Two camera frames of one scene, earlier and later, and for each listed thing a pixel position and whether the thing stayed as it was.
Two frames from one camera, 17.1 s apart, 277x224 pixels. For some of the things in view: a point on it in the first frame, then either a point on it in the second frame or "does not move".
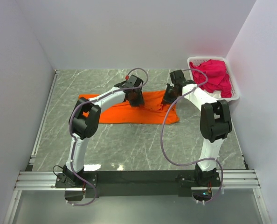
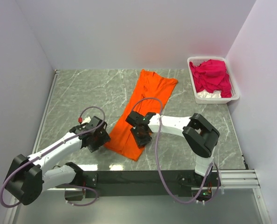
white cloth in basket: x=216 y=94 does not move
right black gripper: x=166 y=97 → x=140 y=142
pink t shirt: x=218 y=79 does not move
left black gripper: x=141 y=100 → x=104 y=137
